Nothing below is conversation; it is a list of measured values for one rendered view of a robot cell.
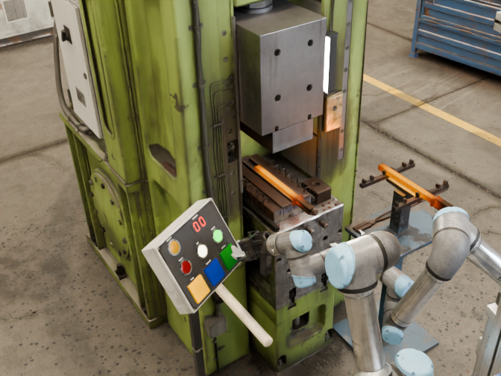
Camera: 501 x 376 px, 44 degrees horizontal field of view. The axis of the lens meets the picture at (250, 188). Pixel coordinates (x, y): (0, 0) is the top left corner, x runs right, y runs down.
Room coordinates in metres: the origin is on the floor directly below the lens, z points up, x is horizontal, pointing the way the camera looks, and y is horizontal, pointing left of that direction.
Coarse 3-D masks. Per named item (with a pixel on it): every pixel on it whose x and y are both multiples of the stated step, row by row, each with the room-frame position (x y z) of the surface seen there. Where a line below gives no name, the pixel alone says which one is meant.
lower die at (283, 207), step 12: (252, 156) 2.52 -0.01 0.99; (252, 168) 2.40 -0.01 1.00; (264, 168) 2.40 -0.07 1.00; (276, 168) 2.41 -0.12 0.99; (252, 180) 2.32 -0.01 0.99; (264, 180) 2.31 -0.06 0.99; (288, 180) 2.30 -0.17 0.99; (252, 192) 2.23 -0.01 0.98; (264, 192) 2.22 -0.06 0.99; (276, 192) 2.21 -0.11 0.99; (300, 192) 2.20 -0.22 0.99; (264, 204) 2.14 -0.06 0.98; (276, 204) 2.14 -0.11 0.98; (288, 204) 2.12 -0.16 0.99; (276, 216) 2.09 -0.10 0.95; (288, 216) 2.12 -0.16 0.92
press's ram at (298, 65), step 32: (256, 32) 2.09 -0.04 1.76; (288, 32) 2.12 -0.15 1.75; (320, 32) 2.20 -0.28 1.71; (256, 64) 2.07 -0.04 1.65; (288, 64) 2.12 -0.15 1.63; (320, 64) 2.20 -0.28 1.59; (256, 96) 2.08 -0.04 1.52; (288, 96) 2.12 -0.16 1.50; (320, 96) 2.21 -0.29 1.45; (256, 128) 2.08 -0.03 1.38
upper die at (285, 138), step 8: (312, 120) 2.19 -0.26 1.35; (240, 128) 2.28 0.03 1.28; (248, 128) 2.23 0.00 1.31; (288, 128) 2.12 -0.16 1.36; (296, 128) 2.14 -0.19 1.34; (304, 128) 2.17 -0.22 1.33; (312, 128) 2.19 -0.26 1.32; (256, 136) 2.18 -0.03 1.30; (264, 136) 2.13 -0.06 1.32; (272, 136) 2.08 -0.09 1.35; (280, 136) 2.10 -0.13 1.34; (288, 136) 2.12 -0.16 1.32; (296, 136) 2.14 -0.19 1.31; (304, 136) 2.17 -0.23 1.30; (264, 144) 2.13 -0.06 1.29; (272, 144) 2.08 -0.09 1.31; (280, 144) 2.10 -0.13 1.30; (288, 144) 2.12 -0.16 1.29; (296, 144) 2.14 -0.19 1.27; (272, 152) 2.08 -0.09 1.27
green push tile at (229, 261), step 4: (228, 244) 1.82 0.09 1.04; (224, 248) 1.79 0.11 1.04; (228, 248) 1.79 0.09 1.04; (224, 252) 1.77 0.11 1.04; (228, 252) 1.78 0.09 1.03; (232, 252) 1.79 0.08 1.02; (220, 256) 1.76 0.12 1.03; (224, 256) 1.76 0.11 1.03; (228, 256) 1.77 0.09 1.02; (224, 260) 1.75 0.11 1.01; (228, 260) 1.76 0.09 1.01; (232, 260) 1.77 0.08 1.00; (236, 260) 1.78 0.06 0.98; (224, 264) 1.75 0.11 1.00; (228, 264) 1.75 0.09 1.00; (232, 264) 1.76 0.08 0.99; (228, 268) 1.74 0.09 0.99
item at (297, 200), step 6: (258, 168) 2.39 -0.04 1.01; (264, 174) 2.34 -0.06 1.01; (270, 174) 2.33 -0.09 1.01; (270, 180) 2.29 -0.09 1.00; (276, 180) 2.28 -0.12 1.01; (282, 186) 2.24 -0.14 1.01; (288, 192) 2.18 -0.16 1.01; (294, 192) 2.18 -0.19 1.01; (294, 198) 2.13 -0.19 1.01; (300, 198) 2.13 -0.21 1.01; (294, 204) 2.13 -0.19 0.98; (300, 204) 2.12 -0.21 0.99; (306, 204) 2.09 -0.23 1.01; (306, 210) 2.08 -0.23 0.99; (312, 210) 2.06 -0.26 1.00
